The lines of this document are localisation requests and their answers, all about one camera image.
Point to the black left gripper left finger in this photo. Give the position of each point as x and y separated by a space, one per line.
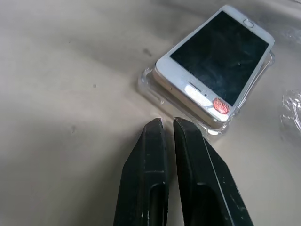
143 179

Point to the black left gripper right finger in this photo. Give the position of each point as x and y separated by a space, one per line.
207 183

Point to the clear plastic phone case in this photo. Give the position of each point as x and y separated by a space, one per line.
164 94

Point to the white smartphone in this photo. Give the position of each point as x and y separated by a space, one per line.
211 63

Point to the clear plastic wrap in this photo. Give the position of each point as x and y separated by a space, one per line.
291 108

